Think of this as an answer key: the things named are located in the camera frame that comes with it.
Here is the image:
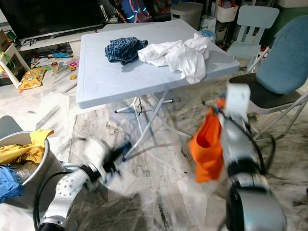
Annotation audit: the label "orange shirt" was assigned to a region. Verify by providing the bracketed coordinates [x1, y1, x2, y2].
[188, 99, 227, 183]

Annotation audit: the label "blue shirt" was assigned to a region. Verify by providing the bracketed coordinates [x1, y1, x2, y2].
[0, 165, 25, 204]

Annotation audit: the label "white shirt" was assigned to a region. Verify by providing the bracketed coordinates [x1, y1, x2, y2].
[137, 33, 211, 85]

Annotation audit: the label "white folding table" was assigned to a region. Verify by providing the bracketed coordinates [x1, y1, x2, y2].
[76, 19, 241, 162]

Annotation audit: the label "grey laundry bucket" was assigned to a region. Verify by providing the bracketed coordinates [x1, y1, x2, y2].
[0, 137, 58, 212]

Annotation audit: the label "light blue cushion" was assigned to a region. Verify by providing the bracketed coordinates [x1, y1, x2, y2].
[256, 14, 308, 95]

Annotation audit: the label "small white table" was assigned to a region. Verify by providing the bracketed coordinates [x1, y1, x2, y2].
[0, 43, 32, 90]

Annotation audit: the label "yellow shirt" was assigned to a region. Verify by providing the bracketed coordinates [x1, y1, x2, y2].
[0, 129, 54, 164]

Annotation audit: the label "pink toy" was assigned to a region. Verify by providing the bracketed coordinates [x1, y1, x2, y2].
[66, 58, 81, 70]

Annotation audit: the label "white storage basket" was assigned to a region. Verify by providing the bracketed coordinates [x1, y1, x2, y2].
[217, 0, 239, 22]

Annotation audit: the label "blue plaid shorts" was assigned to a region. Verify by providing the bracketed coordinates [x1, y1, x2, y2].
[104, 37, 148, 65]

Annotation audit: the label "white trash bin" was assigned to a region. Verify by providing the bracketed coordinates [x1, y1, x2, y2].
[170, 1, 204, 29]

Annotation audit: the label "white low tv console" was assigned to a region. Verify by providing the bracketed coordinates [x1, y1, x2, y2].
[17, 22, 111, 52]

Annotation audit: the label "dark backpack neon trim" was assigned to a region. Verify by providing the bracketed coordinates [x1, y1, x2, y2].
[120, 0, 152, 22]

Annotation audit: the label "black television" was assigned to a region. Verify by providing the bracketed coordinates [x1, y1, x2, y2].
[0, 0, 104, 39]

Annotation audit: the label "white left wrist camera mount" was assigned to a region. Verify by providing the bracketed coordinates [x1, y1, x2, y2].
[84, 140, 116, 179]

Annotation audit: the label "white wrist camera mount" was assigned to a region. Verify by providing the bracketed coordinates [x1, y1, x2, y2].
[84, 140, 116, 179]
[225, 83, 252, 123]

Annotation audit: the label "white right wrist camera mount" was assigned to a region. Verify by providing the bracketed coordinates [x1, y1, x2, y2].
[225, 83, 252, 123]

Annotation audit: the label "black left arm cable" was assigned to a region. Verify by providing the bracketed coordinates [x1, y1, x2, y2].
[33, 171, 73, 231]

